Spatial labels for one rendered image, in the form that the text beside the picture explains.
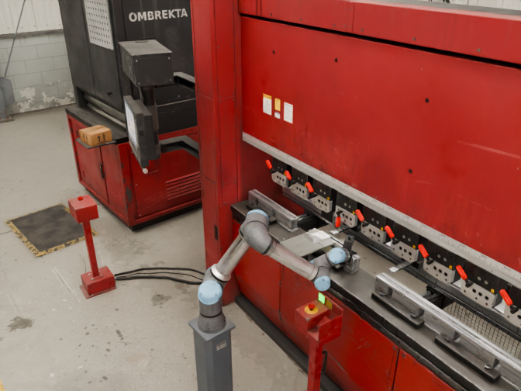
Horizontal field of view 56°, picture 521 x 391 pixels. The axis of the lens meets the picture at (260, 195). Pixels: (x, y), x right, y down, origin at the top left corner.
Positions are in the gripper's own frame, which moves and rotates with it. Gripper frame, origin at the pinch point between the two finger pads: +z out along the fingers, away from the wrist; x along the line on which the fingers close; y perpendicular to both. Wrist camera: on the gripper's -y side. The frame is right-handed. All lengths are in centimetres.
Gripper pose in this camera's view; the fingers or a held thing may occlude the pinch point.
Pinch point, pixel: (351, 250)
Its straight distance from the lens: 280.7
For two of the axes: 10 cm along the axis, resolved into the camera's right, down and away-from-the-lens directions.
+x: 9.0, 1.9, -3.9
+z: 3.8, 1.0, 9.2
